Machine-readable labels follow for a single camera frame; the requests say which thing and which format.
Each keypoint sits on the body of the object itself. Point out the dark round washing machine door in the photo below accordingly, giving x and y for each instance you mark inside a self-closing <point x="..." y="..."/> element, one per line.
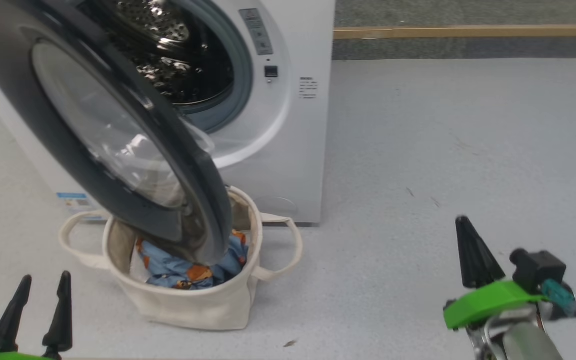
<point x="83" y="165"/>

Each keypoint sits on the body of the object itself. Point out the blue bear print garment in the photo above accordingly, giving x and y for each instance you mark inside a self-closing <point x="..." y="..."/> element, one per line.
<point x="178" y="272"/>

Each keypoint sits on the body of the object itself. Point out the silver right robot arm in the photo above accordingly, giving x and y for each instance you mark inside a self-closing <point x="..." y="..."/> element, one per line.
<point x="518" y="342"/>

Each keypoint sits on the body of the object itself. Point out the cream canvas laundry basket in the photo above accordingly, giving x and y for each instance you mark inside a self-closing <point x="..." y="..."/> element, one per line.
<point x="193" y="305"/>

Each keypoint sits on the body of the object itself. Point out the white front-load washing machine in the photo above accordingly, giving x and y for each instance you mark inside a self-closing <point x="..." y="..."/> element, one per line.
<point x="298" y="150"/>

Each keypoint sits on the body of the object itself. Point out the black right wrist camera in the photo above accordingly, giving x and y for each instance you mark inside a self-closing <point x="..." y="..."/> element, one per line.
<point x="538" y="270"/>

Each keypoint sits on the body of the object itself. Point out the black text warning label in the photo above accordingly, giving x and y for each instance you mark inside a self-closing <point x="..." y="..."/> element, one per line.
<point x="308" y="88"/>

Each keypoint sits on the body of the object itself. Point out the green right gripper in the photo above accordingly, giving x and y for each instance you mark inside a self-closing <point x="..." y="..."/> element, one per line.
<point x="488" y="302"/>

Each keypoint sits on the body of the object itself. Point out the blue energy label sticker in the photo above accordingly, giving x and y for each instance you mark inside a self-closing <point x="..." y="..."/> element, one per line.
<point x="75" y="202"/>

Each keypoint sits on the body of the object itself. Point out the small brown floor debris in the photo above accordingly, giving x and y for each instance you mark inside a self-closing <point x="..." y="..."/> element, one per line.
<point x="289" y="343"/>

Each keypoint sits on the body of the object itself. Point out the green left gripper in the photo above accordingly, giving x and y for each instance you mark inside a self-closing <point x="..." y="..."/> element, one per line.
<point x="18" y="357"/>

